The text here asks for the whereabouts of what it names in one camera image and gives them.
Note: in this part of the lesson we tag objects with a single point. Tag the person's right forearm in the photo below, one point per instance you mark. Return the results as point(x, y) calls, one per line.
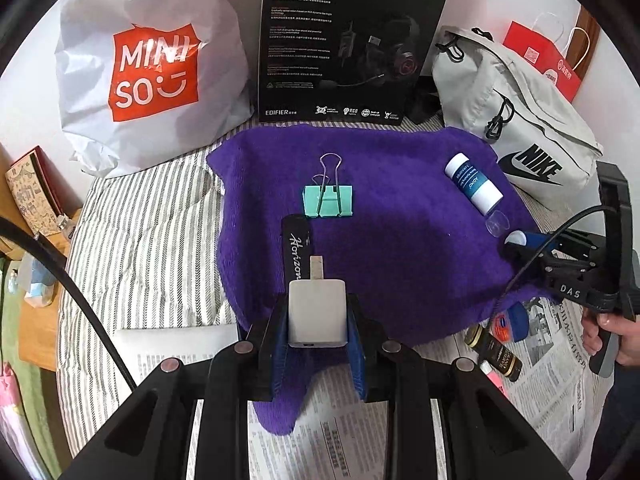
point(607, 410)

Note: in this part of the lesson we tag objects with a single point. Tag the green cloth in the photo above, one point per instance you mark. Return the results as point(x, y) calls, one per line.
point(25, 350)

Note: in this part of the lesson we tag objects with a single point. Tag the person's right hand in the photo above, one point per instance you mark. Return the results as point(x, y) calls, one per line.
point(595, 340)

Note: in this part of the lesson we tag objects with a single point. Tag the light blue white box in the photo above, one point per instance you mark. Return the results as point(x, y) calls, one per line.
point(37, 285)

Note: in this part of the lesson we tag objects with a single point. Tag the red Haidilao paper bag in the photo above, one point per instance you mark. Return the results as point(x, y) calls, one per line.
point(540, 52)

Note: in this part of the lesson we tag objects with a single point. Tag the newspaper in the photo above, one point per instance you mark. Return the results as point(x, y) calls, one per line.
point(555, 380)

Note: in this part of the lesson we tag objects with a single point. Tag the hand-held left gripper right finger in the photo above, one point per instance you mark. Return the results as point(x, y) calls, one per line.
point(357, 355)

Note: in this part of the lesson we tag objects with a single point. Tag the clear plastic cup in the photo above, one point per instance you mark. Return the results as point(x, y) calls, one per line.
point(496, 223)

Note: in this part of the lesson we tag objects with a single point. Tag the small white usb adapter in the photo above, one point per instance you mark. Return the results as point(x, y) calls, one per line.
point(515, 238)

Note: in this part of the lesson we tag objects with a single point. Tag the white plastic shopping bag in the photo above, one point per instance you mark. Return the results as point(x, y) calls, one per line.
point(150, 20)

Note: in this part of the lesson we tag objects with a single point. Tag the black gold battery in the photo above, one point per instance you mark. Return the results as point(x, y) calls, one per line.
point(500, 355)

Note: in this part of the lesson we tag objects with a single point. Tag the grey waist bag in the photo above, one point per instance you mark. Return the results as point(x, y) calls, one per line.
point(530, 110)

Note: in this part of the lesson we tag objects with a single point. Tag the purple towel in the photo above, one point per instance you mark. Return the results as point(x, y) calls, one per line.
point(400, 270)

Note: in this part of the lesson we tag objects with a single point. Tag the green binder clip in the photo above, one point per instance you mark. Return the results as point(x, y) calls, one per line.
point(327, 202)

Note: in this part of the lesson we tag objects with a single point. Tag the pink highlighter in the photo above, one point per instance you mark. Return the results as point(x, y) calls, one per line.
point(492, 377)

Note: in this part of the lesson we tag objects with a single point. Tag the black headset box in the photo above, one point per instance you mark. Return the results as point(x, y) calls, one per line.
point(310, 60)

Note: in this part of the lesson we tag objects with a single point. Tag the patterned book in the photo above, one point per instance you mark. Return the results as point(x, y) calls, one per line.
point(32, 195)

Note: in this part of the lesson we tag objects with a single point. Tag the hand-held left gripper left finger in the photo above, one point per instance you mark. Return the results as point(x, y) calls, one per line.
point(277, 355)

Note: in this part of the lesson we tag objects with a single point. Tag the white charger plug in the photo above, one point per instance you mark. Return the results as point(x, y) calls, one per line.
point(317, 310)

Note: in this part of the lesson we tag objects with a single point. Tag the pink cloth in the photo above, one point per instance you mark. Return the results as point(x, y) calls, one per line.
point(10, 410)

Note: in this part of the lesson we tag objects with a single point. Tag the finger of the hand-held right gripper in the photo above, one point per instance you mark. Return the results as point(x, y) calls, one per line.
point(532, 239)
point(525, 259)

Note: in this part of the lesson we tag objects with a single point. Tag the blue round jar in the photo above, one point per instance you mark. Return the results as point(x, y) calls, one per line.
point(517, 320)

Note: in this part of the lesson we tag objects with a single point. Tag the white blue bottle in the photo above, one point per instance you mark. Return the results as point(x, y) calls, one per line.
point(472, 182)

